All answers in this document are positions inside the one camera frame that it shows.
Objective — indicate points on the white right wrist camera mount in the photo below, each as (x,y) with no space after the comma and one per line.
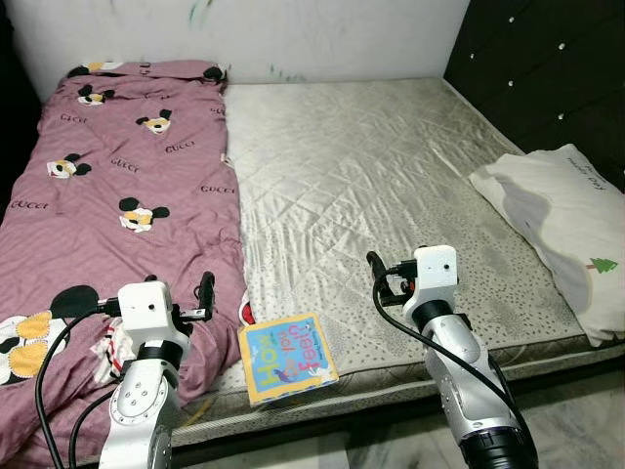
(435,269)

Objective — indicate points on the white pillow green tree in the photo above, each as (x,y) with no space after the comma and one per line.
(566,225)

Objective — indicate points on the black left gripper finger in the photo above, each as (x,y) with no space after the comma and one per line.
(207,291)

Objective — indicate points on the white red-print cloth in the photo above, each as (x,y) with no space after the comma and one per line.
(109,352)

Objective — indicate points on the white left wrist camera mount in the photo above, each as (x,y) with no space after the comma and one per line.
(146,308)

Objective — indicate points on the grey quilted mattress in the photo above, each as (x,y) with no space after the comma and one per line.
(371,166)

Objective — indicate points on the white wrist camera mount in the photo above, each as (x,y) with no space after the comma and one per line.
(435,269)
(146,308)

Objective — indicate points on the colourful children's book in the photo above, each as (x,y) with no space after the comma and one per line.
(288,360)

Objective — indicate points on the pink Mickey Mouse blanket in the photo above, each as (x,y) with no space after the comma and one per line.
(127,176)

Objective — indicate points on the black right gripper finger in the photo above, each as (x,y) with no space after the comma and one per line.
(376,266)

